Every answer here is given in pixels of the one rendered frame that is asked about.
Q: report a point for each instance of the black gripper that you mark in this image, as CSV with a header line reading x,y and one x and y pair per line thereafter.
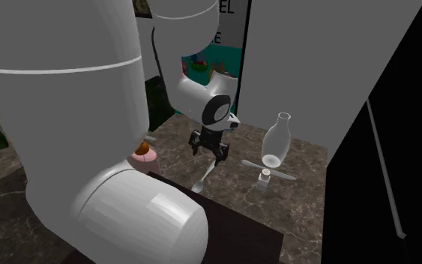
x,y
210,138

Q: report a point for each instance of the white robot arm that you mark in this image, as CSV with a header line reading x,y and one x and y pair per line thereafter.
x,y
68,109

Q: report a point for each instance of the silver spoon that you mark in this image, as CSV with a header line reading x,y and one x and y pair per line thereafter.
x,y
204,179

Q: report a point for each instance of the pink bowl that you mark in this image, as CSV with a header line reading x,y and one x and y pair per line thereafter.
x,y
145,161

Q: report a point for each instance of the small glass salt shaker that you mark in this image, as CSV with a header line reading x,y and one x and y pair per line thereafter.
x,y
264,180

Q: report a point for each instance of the orange fruit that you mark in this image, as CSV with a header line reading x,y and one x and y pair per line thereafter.
x,y
143,148

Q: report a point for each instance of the dark green block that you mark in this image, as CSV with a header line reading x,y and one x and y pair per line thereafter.
x,y
157,102

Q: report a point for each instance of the clear glass bottle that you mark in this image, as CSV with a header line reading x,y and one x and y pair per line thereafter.
x,y
277,142

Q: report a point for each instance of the grey table knife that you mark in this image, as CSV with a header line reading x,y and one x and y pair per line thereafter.
x,y
282,173

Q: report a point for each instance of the dark robot stand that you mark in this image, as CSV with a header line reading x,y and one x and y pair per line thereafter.
x,y
232,230

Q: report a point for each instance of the black refrigerator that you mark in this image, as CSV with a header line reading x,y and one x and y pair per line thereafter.
x,y
408,164

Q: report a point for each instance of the colourful wall poster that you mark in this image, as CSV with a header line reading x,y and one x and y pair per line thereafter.
x,y
229,36

